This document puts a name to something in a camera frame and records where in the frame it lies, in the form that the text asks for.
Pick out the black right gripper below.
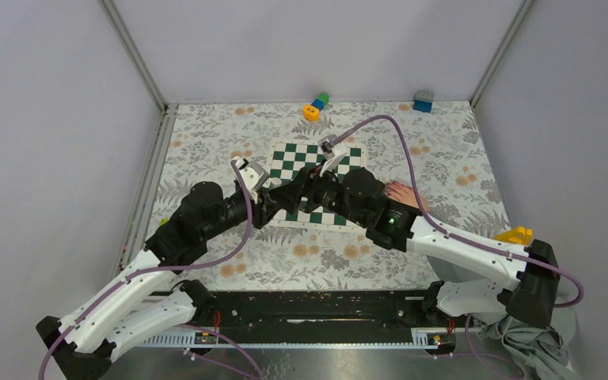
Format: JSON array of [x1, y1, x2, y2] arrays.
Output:
[[270, 158, 369, 227]]

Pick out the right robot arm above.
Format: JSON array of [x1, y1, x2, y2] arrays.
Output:
[[269, 168, 561, 329]]

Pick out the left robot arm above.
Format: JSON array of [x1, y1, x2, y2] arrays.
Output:
[[36, 180, 281, 379]]

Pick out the person's hand painted nails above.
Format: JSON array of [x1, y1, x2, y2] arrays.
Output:
[[386, 180, 430, 212]]

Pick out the green white chessboard mat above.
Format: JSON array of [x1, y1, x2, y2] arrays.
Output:
[[268, 139, 367, 232]]

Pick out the orange round toy brick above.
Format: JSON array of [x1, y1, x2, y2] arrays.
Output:
[[302, 104, 320, 122]]

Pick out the blue green toy block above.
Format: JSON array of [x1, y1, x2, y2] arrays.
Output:
[[311, 92, 329, 112]]

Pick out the floral tablecloth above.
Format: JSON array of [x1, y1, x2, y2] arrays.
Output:
[[148, 101, 510, 291]]

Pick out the blue grey toy brick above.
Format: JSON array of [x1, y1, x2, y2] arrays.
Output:
[[412, 89, 435, 113]]

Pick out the yellow toy piece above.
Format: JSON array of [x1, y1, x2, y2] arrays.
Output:
[[493, 226, 534, 246]]

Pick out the grey cloth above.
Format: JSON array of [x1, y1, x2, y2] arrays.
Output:
[[421, 246, 578, 380]]

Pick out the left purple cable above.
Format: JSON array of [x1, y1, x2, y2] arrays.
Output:
[[37, 158, 263, 380]]

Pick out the purple cable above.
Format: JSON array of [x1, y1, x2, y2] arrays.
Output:
[[335, 114, 586, 380], [37, 158, 263, 380]]

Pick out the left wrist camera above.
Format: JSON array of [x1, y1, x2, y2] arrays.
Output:
[[231, 156, 269, 203]]

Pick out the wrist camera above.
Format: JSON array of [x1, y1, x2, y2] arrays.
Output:
[[231, 156, 269, 203], [318, 135, 348, 177]]

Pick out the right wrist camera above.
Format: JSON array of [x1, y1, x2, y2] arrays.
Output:
[[318, 135, 348, 177]]

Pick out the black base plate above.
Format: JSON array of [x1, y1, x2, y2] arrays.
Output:
[[141, 288, 473, 348]]

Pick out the aluminium frame rail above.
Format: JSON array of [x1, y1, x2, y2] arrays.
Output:
[[117, 104, 180, 269]]

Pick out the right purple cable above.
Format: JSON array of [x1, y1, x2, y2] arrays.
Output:
[[335, 114, 586, 380]]

